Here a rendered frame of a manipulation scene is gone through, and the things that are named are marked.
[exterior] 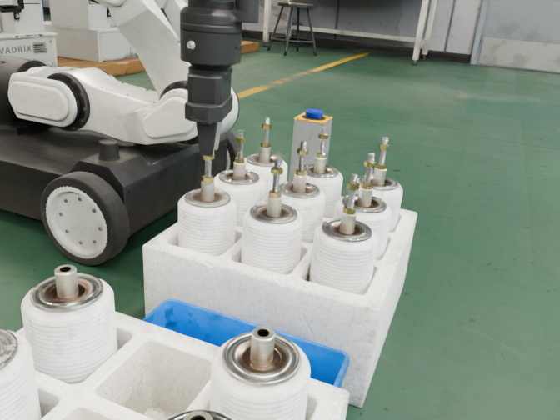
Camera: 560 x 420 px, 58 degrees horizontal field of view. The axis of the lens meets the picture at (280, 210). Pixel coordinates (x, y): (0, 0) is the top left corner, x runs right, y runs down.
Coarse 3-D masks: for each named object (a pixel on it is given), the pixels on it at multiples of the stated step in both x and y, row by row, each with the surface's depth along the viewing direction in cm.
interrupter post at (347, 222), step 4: (344, 216) 75; (348, 216) 74; (352, 216) 74; (356, 216) 75; (344, 220) 75; (348, 220) 75; (352, 220) 75; (340, 224) 76; (344, 224) 75; (348, 224) 75; (352, 224) 75; (340, 228) 76; (344, 228) 75; (348, 228) 75; (352, 228) 75; (344, 232) 75; (348, 232) 75; (352, 232) 76
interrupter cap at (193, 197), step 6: (192, 192) 85; (198, 192) 85; (216, 192) 86; (222, 192) 86; (186, 198) 82; (192, 198) 83; (198, 198) 84; (216, 198) 84; (222, 198) 83; (228, 198) 83; (192, 204) 81; (198, 204) 80; (204, 204) 81; (210, 204) 81; (216, 204) 81; (222, 204) 81
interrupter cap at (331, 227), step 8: (328, 224) 77; (336, 224) 78; (360, 224) 78; (328, 232) 74; (336, 232) 75; (360, 232) 76; (368, 232) 76; (344, 240) 73; (352, 240) 73; (360, 240) 73
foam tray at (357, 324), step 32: (160, 256) 82; (192, 256) 80; (224, 256) 81; (384, 256) 85; (160, 288) 84; (192, 288) 82; (224, 288) 79; (256, 288) 77; (288, 288) 75; (320, 288) 74; (384, 288) 76; (256, 320) 79; (288, 320) 77; (320, 320) 74; (352, 320) 72; (384, 320) 82; (352, 352) 74; (352, 384) 76
